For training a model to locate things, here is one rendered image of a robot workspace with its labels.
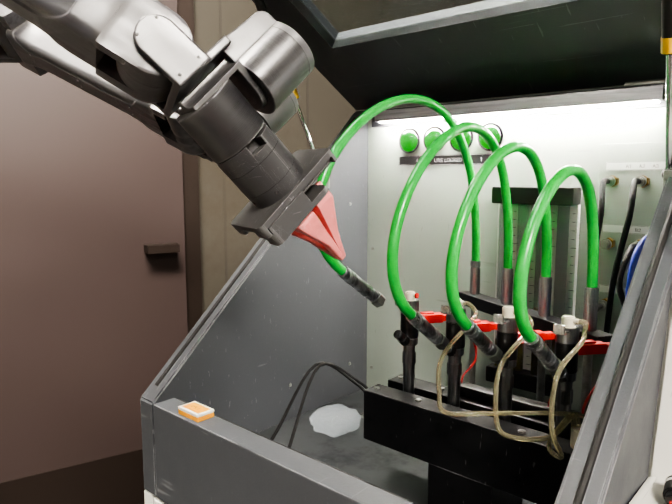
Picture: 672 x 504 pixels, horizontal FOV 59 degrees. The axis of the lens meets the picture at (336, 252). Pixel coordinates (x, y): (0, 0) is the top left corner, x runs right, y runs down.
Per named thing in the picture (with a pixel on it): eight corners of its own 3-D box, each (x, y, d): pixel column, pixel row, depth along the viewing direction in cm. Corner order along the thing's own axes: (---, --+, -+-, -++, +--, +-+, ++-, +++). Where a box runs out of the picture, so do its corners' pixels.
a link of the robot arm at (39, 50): (10, 66, 96) (-31, 6, 86) (39, 45, 98) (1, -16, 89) (204, 172, 80) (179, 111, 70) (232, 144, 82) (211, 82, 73)
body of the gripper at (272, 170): (342, 162, 54) (293, 99, 51) (272, 243, 51) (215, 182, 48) (306, 163, 60) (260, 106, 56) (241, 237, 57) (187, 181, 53)
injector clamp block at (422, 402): (362, 480, 93) (363, 388, 91) (399, 458, 101) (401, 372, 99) (581, 577, 71) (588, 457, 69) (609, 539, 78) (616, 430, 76)
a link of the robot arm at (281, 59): (119, 76, 53) (123, 32, 45) (205, -3, 56) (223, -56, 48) (221, 169, 55) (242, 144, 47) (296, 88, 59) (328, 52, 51)
